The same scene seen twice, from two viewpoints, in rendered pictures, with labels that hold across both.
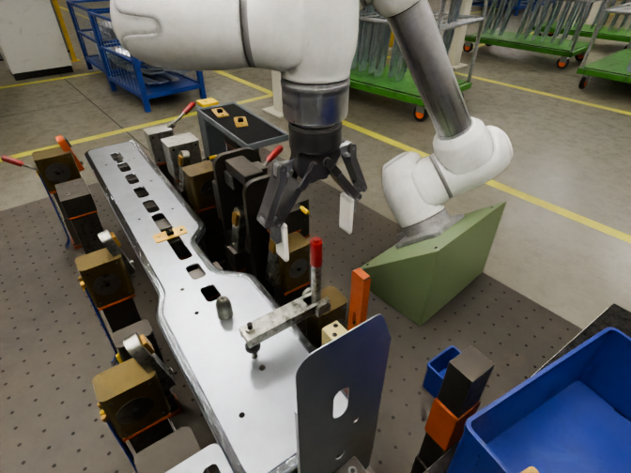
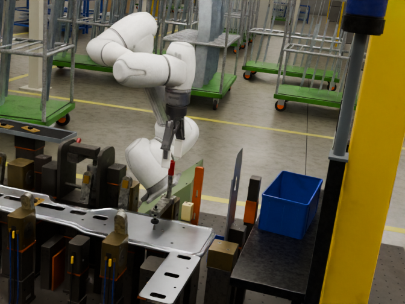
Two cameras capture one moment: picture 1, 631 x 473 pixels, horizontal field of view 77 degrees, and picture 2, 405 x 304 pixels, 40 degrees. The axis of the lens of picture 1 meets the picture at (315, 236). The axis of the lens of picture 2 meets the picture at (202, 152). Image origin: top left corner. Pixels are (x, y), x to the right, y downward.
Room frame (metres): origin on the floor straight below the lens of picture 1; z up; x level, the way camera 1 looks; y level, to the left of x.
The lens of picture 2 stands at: (-0.95, 1.16, 1.84)
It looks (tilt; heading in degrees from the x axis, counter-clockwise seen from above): 17 degrees down; 319
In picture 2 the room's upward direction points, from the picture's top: 6 degrees clockwise
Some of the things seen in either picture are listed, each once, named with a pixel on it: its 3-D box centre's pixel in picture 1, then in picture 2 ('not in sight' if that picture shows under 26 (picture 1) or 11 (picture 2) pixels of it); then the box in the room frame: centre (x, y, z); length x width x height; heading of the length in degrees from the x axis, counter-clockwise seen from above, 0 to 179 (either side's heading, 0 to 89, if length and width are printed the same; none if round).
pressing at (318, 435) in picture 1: (340, 427); (232, 199); (0.23, -0.03, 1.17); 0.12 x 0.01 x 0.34; 125
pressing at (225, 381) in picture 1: (165, 233); (28, 203); (0.85, 0.40, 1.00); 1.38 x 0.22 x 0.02; 35
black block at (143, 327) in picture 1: (144, 379); (75, 281); (0.51, 0.38, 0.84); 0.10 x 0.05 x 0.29; 125
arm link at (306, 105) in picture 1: (315, 99); (177, 96); (0.53, 0.00, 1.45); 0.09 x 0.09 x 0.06
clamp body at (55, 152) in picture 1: (67, 201); not in sight; (1.20, 0.88, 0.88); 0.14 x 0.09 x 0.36; 125
